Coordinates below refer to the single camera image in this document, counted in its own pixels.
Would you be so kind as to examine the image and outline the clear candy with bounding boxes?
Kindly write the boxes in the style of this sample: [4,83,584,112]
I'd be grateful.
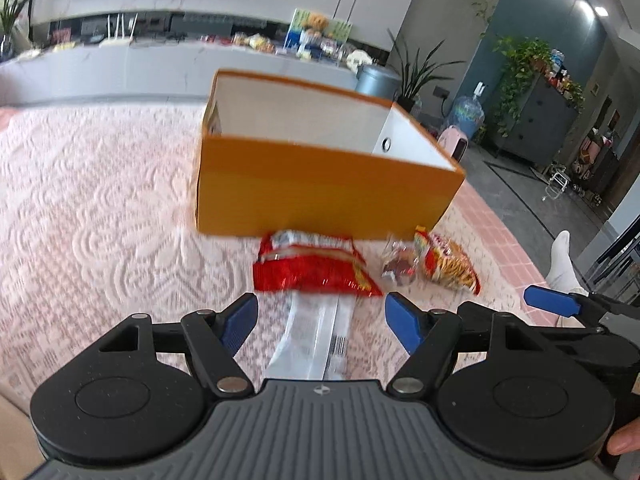
[381,238,419,287]

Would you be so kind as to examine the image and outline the orange noodle snack bag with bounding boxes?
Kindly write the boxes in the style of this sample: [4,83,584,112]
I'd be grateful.
[413,226,480,296]

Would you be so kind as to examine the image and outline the white snack packet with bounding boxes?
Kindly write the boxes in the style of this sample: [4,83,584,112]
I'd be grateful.
[264,292,357,380]

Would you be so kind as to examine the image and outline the red chip bag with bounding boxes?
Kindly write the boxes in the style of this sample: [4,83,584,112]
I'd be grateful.
[253,230,383,298]

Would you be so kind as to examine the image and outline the person's right hand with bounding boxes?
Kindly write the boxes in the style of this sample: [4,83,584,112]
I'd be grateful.
[606,419,640,456]

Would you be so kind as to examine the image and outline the white socked foot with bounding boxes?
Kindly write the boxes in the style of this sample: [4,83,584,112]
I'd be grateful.
[546,230,589,296]

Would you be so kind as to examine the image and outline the white lace tablecloth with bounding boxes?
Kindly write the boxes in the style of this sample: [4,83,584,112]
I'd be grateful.
[1,105,544,411]

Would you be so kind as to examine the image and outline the orange cardboard box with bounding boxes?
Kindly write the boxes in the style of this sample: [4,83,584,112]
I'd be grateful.
[195,70,465,240]

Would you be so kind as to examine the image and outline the pink small heater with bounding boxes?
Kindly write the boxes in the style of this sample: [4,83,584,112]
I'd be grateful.
[437,126,469,162]

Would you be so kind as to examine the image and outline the grey drawer cabinet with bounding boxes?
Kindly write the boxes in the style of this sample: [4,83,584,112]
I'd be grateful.
[489,77,578,166]

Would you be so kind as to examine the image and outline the blue water jug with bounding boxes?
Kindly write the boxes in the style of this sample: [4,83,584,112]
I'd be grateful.
[446,81,486,140]

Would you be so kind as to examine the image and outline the grey metal trash can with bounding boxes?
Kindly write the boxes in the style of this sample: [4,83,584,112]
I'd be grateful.
[355,64,401,101]

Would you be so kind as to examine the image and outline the tall leafy floor plant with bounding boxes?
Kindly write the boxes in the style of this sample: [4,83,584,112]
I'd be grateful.
[387,30,464,114]

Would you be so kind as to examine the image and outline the trailing green ivy plant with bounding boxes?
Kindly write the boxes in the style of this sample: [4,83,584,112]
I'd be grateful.
[494,36,551,138]

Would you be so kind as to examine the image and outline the white tv console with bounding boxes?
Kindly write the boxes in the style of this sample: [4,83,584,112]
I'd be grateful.
[1,41,356,107]

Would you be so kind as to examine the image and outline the teddy bear gift box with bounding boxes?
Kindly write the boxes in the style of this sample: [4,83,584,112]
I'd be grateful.
[283,9,352,62]

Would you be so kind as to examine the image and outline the white wifi router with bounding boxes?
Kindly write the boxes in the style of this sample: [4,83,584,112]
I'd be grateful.
[99,13,139,48]

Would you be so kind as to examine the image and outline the potted plant on console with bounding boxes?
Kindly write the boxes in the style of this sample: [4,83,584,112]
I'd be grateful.
[1,0,34,63]

